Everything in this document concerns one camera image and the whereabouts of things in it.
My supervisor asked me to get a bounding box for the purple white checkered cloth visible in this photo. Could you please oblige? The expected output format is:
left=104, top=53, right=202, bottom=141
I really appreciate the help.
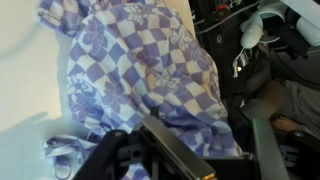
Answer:
left=34, top=0, right=244, bottom=180

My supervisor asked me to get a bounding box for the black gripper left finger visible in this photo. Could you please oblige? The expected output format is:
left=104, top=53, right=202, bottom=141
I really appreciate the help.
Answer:
left=72, top=115, right=218, bottom=180

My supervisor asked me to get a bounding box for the bare person hand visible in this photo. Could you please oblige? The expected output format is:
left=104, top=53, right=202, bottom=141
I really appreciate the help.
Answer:
left=272, top=114, right=298, bottom=133

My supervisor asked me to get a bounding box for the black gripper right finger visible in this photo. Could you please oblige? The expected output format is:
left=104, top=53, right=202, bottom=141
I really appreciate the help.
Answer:
left=251, top=117, right=320, bottom=180

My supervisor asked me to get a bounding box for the grey sleeved forearm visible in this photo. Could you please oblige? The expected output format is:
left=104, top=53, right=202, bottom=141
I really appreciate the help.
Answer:
left=281, top=79, right=320, bottom=136

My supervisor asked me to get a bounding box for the white curved device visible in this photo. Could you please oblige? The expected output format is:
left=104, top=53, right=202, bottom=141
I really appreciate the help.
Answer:
left=232, top=5, right=288, bottom=78

